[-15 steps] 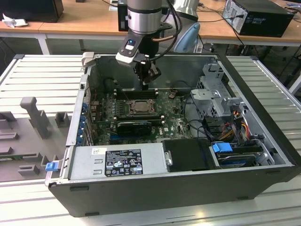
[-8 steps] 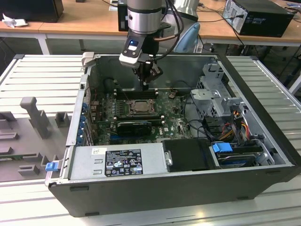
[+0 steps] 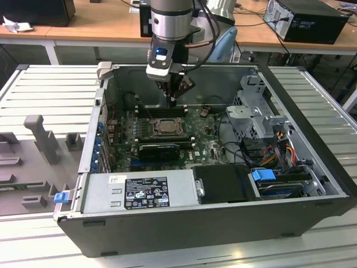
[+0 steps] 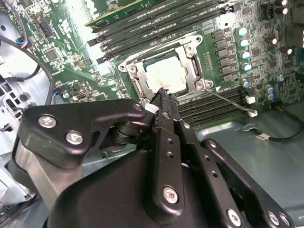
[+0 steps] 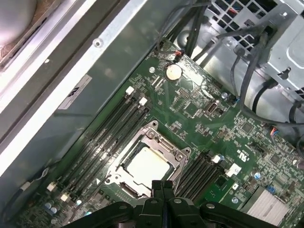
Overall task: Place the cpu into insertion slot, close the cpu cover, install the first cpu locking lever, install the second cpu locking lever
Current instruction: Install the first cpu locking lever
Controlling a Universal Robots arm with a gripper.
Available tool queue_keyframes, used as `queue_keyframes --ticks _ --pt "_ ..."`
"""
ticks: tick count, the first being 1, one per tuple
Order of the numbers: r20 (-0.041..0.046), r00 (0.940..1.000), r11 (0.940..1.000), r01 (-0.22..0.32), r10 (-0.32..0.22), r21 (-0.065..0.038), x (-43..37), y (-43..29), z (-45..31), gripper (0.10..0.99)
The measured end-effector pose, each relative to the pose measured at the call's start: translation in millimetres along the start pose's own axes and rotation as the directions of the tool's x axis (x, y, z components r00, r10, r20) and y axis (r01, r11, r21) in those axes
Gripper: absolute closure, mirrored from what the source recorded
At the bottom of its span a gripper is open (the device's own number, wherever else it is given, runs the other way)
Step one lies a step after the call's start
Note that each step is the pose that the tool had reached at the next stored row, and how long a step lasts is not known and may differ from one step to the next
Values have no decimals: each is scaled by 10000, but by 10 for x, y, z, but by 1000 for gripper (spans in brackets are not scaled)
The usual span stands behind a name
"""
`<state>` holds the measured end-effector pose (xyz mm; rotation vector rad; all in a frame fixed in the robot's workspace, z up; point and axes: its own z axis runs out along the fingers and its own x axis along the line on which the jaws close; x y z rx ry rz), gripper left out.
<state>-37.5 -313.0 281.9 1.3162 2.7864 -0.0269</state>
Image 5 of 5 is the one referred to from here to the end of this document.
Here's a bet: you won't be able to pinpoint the grey wire white sleeve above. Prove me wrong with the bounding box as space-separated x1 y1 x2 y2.
0 167 49 216

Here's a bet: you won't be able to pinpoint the thin black cable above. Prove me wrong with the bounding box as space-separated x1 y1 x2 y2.
229 47 246 99

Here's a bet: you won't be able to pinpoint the coin cell battery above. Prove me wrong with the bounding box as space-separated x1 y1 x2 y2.
165 64 182 82

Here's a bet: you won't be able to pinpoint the silver USB port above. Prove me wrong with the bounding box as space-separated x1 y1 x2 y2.
206 102 218 116

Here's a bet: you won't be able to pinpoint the RAM slot white clips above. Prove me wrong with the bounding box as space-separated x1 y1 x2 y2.
193 163 242 204
181 155 220 194
47 86 134 192
61 97 147 202

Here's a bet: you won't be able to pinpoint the metal socket cover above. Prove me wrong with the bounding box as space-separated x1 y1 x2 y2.
120 129 185 198

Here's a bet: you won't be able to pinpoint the RAM slot black clips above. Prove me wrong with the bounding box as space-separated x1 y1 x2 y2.
57 94 140 197
72 106 152 206
176 152 212 190
187 162 226 199

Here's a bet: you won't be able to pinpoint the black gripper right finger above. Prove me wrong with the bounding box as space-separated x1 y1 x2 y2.
162 180 273 228

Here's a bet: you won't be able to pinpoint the open black PC case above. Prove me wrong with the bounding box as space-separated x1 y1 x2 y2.
0 0 304 228

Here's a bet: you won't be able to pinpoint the thick black cable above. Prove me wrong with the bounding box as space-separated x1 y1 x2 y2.
238 26 304 125

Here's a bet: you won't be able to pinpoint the silver square CPU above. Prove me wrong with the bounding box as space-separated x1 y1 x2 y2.
125 146 174 190

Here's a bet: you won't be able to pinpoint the silver finned heatsink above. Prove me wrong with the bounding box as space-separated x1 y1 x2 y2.
241 187 289 227

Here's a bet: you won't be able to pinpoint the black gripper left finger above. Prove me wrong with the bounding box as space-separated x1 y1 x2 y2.
68 180 164 228

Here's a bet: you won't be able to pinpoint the white sticker label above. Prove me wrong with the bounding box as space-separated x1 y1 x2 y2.
58 74 93 110

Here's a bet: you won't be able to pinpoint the CPU socket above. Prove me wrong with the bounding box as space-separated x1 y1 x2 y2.
104 120 192 199

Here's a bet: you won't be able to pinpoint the green motherboard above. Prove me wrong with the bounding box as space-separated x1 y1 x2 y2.
14 39 304 228

